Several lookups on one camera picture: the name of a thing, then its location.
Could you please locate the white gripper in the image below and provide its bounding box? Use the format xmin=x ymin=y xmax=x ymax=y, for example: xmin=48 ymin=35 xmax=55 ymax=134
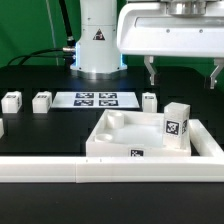
xmin=117 ymin=1 xmax=224 ymax=90

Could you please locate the white square table top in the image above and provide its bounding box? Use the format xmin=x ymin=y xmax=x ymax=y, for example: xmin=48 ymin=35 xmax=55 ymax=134
xmin=86 ymin=109 xmax=191 ymax=157

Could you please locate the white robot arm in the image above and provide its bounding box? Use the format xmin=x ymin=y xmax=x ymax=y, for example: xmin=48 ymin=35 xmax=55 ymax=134
xmin=71 ymin=0 xmax=224 ymax=88

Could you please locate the tag plate with markers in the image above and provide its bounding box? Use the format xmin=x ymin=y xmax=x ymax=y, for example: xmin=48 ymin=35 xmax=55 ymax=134
xmin=52 ymin=92 xmax=139 ymax=108

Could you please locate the partial white block left edge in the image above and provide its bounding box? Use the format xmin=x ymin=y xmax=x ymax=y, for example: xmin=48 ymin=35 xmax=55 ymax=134
xmin=0 ymin=118 xmax=4 ymax=139

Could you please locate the white U-shaped fence wall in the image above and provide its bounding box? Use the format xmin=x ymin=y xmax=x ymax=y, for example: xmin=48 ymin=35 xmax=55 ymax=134
xmin=0 ymin=119 xmax=224 ymax=183

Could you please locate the black cable bundle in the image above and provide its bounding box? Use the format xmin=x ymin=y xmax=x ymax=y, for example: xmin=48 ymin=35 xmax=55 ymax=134
xmin=6 ymin=0 xmax=78 ymax=66

